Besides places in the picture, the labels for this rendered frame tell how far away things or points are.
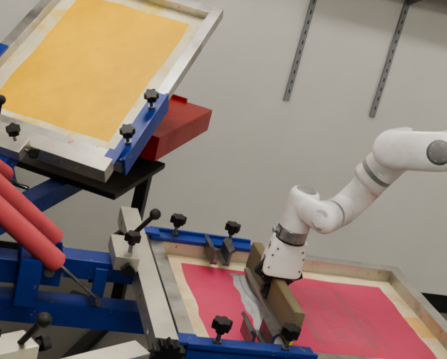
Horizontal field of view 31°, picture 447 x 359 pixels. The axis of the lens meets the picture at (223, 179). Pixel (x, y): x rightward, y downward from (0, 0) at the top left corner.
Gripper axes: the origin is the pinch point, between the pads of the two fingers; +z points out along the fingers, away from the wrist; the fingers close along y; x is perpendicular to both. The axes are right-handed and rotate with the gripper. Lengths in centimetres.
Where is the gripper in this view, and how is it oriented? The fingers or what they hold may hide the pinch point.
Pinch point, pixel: (272, 290)
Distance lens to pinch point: 206.7
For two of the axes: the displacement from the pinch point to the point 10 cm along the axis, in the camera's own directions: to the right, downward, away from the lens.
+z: -2.7, 9.0, 3.5
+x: -2.0, -4.1, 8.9
